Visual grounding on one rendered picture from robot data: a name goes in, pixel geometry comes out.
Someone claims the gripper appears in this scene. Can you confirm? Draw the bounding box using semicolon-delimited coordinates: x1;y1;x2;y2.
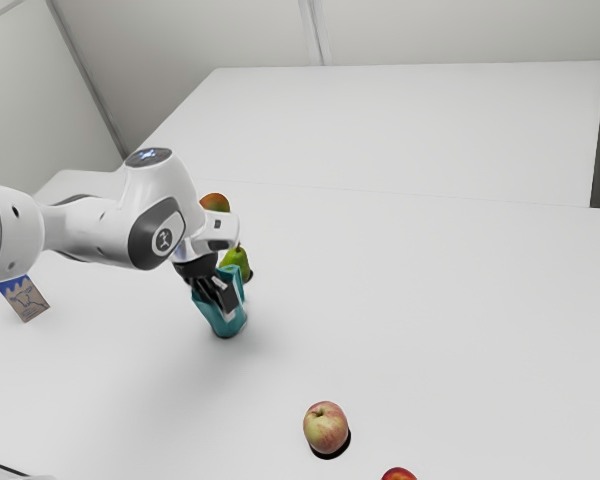
172;252;239;323

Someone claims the green pear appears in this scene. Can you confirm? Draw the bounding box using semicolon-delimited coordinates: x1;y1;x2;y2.
217;241;253;284

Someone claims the orange red mango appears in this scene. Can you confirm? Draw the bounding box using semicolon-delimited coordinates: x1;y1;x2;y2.
199;192;231;215

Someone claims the red yellow apple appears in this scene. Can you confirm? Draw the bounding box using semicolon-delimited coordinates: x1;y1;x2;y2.
302;400;350;455

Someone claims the blue brown carton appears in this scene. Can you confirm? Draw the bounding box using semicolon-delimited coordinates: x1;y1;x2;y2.
0;273;51;325

